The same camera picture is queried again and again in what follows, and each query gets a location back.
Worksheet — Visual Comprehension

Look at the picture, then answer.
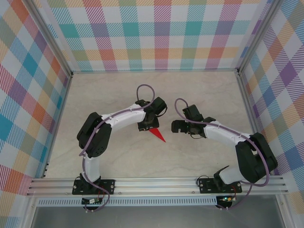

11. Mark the red paper sheet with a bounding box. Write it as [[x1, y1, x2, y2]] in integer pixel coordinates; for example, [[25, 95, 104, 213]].
[[149, 128, 167, 143]]

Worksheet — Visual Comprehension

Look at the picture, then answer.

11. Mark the small black circuit board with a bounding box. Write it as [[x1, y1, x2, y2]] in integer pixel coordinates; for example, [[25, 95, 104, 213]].
[[82, 198, 103, 205]]

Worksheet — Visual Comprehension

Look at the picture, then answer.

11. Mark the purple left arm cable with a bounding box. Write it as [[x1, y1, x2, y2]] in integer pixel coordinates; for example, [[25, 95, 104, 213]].
[[79, 84, 157, 213]]

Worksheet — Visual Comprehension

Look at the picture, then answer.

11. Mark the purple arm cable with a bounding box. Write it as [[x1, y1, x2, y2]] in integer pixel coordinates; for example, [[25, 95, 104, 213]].
[[79, 84, 157, 213], [174, 98, 271, 211]]

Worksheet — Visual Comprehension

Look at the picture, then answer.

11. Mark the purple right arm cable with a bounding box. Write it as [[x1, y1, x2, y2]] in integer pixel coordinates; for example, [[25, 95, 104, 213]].
[[174, 98, 271, 211]]

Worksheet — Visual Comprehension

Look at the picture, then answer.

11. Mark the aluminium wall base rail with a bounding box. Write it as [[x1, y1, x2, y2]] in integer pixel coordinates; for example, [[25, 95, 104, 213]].
[[71, 69, 239, 74]]

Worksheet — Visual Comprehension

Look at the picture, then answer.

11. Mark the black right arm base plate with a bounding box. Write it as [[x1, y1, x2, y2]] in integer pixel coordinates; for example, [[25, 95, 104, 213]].
[[198, 177, 243, 194]]

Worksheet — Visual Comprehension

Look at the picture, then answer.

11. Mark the aluminium side rail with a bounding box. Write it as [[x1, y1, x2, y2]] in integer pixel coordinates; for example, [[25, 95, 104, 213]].
[[236, 72, 273, 176], [41, 75, 73, 179]]

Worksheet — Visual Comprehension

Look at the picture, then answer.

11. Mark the aluminium mounting rail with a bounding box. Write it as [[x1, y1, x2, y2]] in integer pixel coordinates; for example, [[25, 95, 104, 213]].
[[26, 175, 289, 197]]

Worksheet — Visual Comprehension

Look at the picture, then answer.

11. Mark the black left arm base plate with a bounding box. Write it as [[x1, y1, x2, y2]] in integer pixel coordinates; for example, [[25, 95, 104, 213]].
[[72, 179, 116, 195]]

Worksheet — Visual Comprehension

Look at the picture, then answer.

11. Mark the slotted grey cable tray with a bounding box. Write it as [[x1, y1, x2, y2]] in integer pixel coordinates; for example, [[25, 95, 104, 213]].
[[37, 198, 218, 207]]

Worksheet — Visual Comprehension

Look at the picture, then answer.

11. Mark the aluminium frame post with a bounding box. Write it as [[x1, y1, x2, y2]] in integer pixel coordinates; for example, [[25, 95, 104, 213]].
[[28, 0, 73, 79], [236, 0, 285, 76]]

